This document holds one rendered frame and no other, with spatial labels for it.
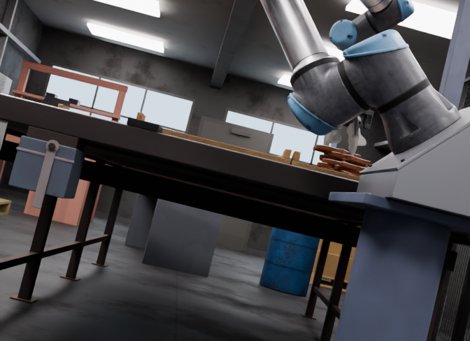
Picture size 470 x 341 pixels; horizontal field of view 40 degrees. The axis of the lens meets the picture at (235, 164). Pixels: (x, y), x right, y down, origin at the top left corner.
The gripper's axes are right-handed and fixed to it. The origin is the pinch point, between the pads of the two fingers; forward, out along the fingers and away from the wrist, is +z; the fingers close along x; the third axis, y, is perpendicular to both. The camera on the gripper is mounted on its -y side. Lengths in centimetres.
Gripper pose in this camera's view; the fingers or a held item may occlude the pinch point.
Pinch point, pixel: (336, 151)
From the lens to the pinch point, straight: 180.4
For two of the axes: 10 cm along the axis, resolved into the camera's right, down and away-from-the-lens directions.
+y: 7.7, 2.3, 5.9
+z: -2.4, 9.7, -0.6
